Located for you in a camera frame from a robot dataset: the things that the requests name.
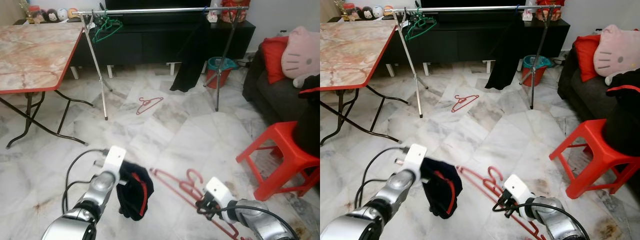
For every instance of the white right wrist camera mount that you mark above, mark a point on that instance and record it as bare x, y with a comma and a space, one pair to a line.
519, 190
218, 192

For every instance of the green plastic clothes hanger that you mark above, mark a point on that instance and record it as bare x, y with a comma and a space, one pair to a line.
104, 25
418, 22

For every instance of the pink cat face pillow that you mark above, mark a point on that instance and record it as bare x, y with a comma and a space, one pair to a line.
302, 52
617, 50

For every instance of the orange round doll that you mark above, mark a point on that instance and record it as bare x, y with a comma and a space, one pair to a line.
73, 12
389, 9

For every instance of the red plastic clothes hanger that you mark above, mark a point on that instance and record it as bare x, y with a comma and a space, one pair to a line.
172, 184
480, 181
461, 103
146, 106

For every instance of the red cushion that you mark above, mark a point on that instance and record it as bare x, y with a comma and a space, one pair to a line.
274, 60
586, 57

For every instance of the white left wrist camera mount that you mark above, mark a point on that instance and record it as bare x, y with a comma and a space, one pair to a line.
114, 159
416, 157

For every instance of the white plush toy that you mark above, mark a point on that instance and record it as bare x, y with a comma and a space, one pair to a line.
612, 80
301, 82

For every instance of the marble top red edge table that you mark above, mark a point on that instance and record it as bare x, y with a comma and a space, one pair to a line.
35, 55
350, 50

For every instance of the dark grey sofa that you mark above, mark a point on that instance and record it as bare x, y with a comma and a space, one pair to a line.
582, 95
272, 100

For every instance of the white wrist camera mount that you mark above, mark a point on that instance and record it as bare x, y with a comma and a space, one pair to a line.
114, 159
416, 157
519, 190
218, 192

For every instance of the black clothes clip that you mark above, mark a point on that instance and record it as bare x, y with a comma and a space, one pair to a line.
416, 9
102, 11

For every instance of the plain black garment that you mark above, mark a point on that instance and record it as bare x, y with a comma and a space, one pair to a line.
190, 60
505, 57

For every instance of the black shirt with red trim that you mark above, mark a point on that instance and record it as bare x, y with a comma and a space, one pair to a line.
622, 120
310, 120

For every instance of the red laughing buddha statue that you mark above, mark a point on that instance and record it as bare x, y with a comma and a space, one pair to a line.
550, 10
235, 11

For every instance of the black round doll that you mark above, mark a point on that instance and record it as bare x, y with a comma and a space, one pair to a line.
50, 15
366, 13

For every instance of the red lid jar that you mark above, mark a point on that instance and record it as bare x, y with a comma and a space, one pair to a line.
355, 12
33, 15

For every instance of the black flat screen television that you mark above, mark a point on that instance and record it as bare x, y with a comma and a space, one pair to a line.
157, 4
470, 3

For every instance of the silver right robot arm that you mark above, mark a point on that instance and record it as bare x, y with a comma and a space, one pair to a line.
560, 220
260, 222

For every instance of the silver metal clothes rack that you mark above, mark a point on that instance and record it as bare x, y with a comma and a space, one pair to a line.
475, 8
160, 10

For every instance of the navy shirt with red stripe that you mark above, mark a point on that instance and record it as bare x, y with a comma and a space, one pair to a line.
440, 192
132, 195

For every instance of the white round doll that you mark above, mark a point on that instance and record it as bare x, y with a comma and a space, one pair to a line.
62, 14
378, 11

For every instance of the small white tissue box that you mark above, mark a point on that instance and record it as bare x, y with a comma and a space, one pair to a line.
212, 17
526, 15

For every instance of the red bin with teal bag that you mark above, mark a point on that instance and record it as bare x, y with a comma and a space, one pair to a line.
536, 70
222, 72

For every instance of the red plastic stool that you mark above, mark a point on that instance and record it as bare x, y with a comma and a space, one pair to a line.
590, 142
280, 145

